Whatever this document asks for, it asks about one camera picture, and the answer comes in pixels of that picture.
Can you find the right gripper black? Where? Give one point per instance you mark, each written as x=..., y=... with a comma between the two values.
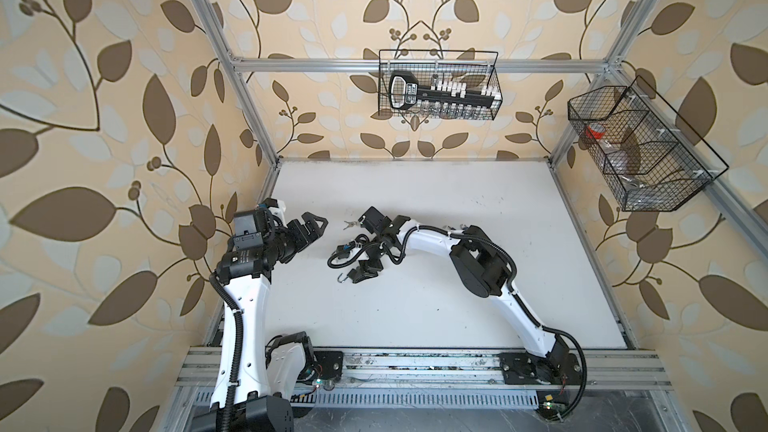
x=366, y=269

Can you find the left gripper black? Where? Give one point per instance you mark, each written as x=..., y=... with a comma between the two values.
x=302, y=240

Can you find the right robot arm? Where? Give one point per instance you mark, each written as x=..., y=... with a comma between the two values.
x=551, y=356

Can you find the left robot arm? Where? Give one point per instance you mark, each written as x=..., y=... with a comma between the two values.
x=257, y=375

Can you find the black socket set holder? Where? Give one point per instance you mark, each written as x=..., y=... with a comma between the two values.
x=405, y=91

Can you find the red capped item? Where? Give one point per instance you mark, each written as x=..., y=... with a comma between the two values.
x=594, y=131

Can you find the clear plastic bag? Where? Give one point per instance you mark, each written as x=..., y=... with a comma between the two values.
x=640, y=193

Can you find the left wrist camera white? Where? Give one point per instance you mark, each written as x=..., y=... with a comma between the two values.
x=276, y=208

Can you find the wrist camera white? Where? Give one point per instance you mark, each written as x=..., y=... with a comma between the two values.
x=276, y=208
x=380, y=225

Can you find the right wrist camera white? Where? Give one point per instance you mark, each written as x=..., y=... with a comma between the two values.
x=380, y=225

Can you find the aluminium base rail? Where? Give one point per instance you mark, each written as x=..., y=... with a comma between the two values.
x=468, y=378

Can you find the back wire basket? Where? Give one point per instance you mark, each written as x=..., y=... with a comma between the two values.
x=475, y=68

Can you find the side wire basket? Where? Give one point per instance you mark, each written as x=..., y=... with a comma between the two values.
x=649, y=137

